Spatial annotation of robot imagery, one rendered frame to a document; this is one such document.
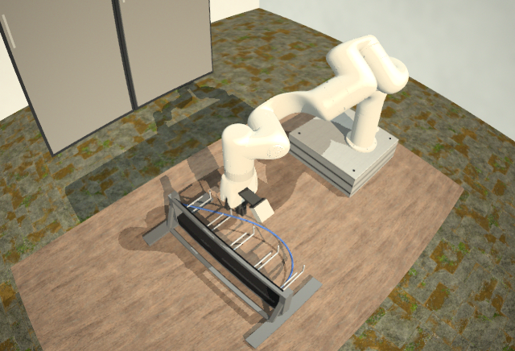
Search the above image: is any grey metal rack frame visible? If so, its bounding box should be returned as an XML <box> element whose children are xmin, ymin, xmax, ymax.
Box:
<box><xmin>143</xmin><ymin>190</ymin><xmax>323</xmax><ymax>349</ymax></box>

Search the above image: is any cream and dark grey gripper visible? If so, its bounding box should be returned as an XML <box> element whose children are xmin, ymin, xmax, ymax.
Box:
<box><xmin>220</xmin><ymin>168</ymin><xmax>258</xmax><ymax>217</ymax></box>

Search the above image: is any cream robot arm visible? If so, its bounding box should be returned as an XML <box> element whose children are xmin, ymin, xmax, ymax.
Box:
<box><xmin>221</xmin><ymin>35</ymin><xmax>409</xmax><ymax>222</ymax></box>

